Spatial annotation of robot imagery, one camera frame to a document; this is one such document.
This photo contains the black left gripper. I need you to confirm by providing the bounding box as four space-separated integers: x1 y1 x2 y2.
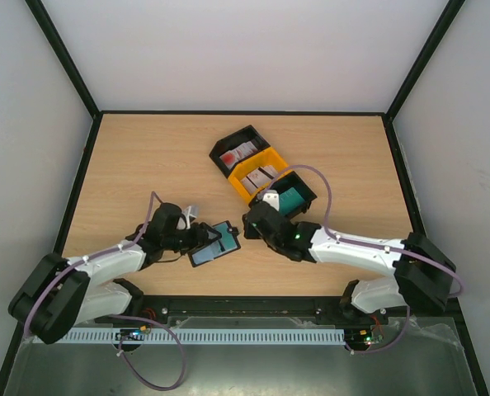
163 222 222 255

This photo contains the teal credit card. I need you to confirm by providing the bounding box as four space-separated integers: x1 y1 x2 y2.
213 221 241 258

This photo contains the black leather card holder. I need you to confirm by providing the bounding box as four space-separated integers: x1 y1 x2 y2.
188 220 241 267

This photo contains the black bin with teal cards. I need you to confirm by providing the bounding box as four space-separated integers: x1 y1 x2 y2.
248 171 318 220

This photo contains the yellow plastic bin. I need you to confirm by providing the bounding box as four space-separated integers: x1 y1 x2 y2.
228 147 289 204

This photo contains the black bin with red cards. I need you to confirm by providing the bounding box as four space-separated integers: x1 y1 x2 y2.
209 125 270 177

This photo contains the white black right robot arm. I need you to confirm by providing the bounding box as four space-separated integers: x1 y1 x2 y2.
243 202 457 323

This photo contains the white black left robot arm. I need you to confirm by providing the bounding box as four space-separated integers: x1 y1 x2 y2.
8 203 221 344

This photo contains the teal card stack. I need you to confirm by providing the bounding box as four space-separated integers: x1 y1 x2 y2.
279 187 305 215

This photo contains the white floral card stack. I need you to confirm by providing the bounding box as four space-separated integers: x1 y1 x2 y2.
240 165 278 195

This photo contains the red white card stack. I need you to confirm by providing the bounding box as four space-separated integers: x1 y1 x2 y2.
219 141 258 169

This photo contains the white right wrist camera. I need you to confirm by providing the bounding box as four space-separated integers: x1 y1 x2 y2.
261 190 280 211

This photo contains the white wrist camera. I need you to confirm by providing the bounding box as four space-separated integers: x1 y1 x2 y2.
261 190 280 211
177 205 199 230

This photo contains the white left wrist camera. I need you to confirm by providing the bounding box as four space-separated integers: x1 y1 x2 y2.
177 205 199 230

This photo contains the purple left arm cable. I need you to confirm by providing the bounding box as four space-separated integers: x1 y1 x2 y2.
24 191 187 389

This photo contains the black aluminium frame rail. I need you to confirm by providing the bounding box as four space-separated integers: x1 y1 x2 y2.
21 293 463 327

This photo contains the white slotted cable duct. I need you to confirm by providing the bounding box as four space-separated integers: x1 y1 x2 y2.
58 328 345 346

